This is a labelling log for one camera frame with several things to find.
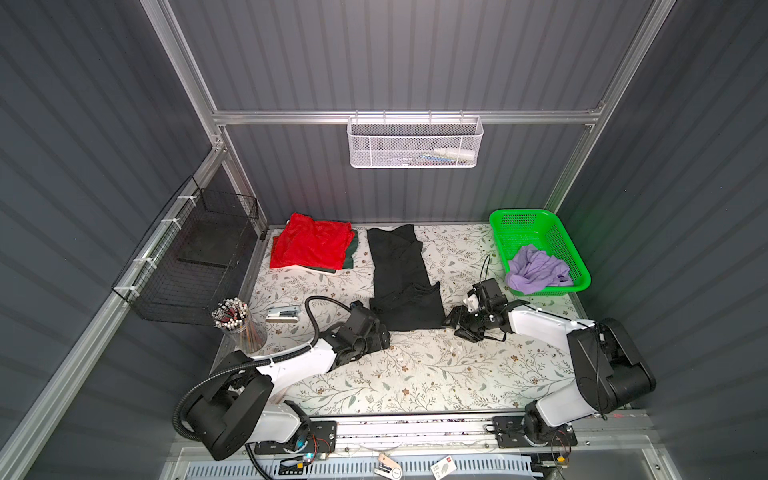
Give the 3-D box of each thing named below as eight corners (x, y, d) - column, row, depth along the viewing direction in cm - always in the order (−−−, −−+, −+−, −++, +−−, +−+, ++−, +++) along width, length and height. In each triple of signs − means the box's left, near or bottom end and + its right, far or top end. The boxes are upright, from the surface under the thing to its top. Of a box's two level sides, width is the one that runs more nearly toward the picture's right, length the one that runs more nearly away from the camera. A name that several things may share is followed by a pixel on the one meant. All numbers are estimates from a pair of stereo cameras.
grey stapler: (268, 322, 96) (265, 318, 94) (271, 310, 99) (269, 306, 96) (297, 322, 96) (295, 318, 94) (300, 310, 99) (298, 306, 96)
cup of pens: (235, 353, 89) (206, 327, 75) (244, 327, 95) (218, 298, 81) (263, 353, 89) (239, 327, 75) (270, 327, 95) (249, 298, 81)
